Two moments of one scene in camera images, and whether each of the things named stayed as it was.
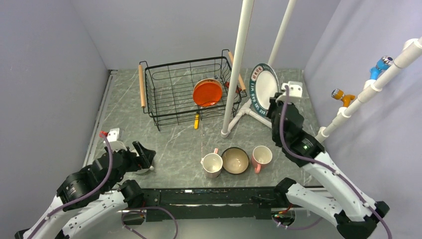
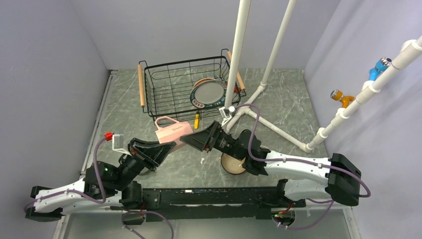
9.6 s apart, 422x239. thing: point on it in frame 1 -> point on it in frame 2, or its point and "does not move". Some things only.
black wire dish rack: (189, 89) does not move
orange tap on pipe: (339, 94) does not move
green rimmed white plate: (263, 84) -> (208, 94)
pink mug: (212, 164) -> (170, 134)
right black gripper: (273, 104) -> (201, 140)
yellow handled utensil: (196, 121) does not move
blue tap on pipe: (384, 63) does not move
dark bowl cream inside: (235, 160) does not move
